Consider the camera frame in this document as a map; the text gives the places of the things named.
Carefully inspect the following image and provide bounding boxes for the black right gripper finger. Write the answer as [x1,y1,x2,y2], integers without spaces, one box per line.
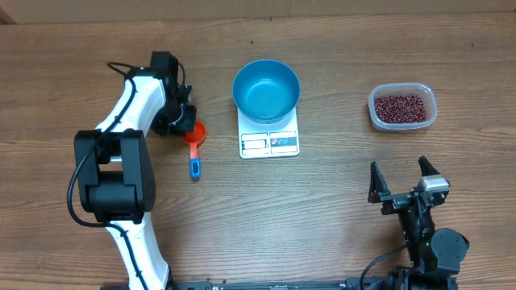
[418,155,440,176]
[368,161,390,203]

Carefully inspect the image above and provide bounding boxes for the orange scoop blue handle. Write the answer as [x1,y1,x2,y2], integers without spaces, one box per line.
[183,120,207,180]

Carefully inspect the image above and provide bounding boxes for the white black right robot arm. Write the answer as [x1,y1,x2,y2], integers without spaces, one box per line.
[359,156,469,289]

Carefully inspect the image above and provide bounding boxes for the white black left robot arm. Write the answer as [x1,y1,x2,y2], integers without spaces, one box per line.
[67,52,197,289]

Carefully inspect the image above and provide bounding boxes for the white digital kitchen scale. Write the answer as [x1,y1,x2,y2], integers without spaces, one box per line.
[237,109,300,160]

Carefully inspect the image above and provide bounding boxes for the blue metal bowl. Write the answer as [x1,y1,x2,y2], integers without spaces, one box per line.
[232,60,302,124]

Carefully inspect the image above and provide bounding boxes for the red adzuki beans in container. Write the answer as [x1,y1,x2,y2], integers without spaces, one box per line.
[373,94,427,123]

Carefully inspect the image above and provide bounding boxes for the clear plastic bean container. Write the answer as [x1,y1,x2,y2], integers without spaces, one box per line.
[368,82,439,132]

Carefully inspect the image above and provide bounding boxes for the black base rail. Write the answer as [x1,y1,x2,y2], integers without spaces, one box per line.
[100,276,459,290]

